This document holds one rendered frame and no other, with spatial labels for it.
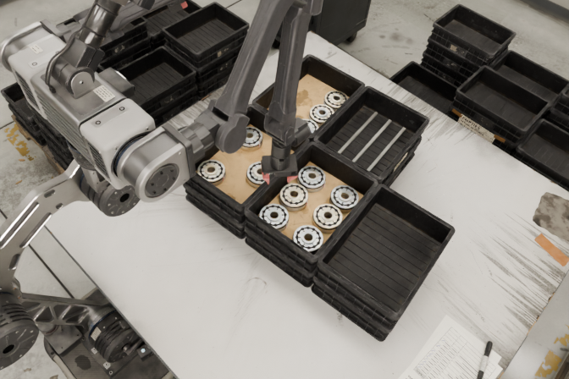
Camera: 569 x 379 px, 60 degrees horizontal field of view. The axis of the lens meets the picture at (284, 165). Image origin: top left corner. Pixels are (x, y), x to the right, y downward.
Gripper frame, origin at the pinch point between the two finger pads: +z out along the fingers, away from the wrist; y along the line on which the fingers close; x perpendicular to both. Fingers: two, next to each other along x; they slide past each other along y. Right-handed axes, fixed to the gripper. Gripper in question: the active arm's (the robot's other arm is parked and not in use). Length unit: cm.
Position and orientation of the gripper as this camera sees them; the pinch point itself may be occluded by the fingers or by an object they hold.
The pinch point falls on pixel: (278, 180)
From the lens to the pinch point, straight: 156.4
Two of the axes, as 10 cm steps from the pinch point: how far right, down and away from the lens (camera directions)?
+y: -9.9, 0.6, -1.3
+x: 1.3, 8.0, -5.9
